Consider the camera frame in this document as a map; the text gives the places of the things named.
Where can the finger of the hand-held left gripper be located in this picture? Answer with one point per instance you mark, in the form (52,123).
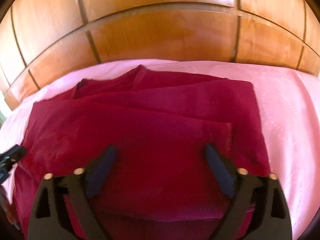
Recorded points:
(16,152)

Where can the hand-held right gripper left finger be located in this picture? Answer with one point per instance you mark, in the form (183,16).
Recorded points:
(100,172)

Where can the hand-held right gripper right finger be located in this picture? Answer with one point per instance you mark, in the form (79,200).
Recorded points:
(221,172)

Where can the dark red pants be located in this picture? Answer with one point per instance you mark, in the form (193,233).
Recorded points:
(150,120)

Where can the pink bedspread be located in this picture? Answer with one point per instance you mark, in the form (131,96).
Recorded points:
(287,120)

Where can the wooden wardrobe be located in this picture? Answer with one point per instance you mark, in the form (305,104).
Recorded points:
(162,30)

